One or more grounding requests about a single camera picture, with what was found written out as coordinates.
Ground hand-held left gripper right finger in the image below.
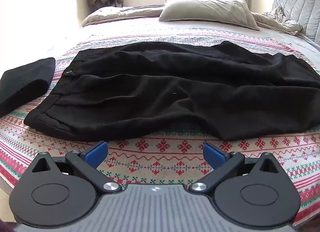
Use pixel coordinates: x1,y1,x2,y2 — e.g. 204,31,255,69
189,142,280,194

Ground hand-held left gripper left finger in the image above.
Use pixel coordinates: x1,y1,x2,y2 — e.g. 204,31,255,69
31,141,122,194

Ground black pants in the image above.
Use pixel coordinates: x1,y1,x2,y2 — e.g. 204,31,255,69
24,41,320,141

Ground patterned red green blanket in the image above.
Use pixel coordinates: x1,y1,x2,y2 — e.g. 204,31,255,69
0,28,320,225

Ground folded black cloth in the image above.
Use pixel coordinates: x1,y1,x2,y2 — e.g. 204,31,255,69
0,57,56,117

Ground grey bed sheet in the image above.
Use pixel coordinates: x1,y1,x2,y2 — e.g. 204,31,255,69
37,16,320,73

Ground crumpled beige duvet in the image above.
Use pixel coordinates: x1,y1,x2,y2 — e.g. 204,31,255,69
81,5,310,39

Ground grey pillow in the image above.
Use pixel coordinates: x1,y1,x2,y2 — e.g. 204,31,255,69
159,0,260,31

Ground grey quilted headboard cushion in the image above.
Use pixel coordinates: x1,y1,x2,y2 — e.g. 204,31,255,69
271,0,320,45

